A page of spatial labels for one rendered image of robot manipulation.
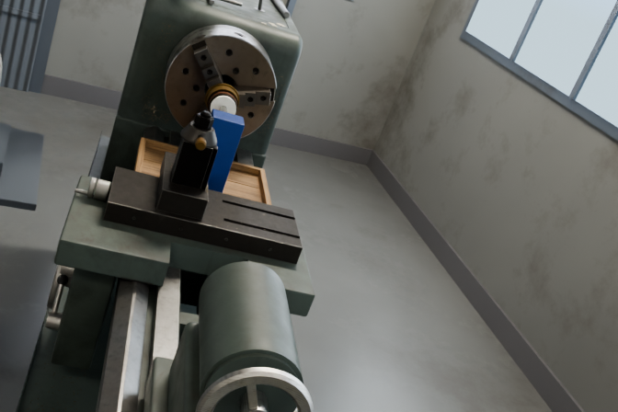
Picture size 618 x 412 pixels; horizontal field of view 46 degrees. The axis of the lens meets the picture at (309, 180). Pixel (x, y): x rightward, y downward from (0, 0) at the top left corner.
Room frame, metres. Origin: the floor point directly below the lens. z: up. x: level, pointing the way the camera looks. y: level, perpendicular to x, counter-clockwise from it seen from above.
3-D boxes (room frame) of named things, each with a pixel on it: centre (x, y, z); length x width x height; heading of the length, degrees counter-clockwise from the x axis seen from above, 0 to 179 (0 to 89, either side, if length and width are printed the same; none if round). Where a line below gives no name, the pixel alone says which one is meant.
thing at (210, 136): (1.47, 0.25, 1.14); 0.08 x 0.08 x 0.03
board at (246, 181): (1.79, 0.26, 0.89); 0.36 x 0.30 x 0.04; 106
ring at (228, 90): (1.89, 0.29, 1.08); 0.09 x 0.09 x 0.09; 16
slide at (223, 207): (1.49, 0.19, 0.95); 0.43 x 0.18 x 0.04; 106
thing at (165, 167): (1.49, 0.26, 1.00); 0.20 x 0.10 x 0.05; 16
